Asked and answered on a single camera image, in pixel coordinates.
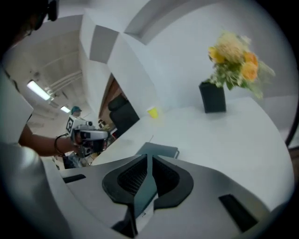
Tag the black office chair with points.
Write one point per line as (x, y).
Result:
(122, 114)

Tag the black head-worn camera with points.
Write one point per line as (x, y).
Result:
(51, 9)

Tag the black wristband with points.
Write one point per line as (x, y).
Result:
(58, 145)

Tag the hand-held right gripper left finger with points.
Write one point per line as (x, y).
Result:
(93, 196)

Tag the person's left forearm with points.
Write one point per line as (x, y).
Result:
(44, 142)

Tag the yellow flower bouquet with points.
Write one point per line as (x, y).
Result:
(236, 63)

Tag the person's left hand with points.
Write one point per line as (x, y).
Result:
(74, 144)

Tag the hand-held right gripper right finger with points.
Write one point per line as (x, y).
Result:
(205, 200)

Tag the long ceiling light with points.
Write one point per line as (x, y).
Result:
(38, 89)

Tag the grey-green notebook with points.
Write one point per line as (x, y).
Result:
(161, 149)

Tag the small ceiling light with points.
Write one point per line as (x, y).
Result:
(65, 109)

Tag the white ceiling pipes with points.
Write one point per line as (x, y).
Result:
(63, 81)

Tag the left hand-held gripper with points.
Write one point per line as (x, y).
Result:
(80, 127)

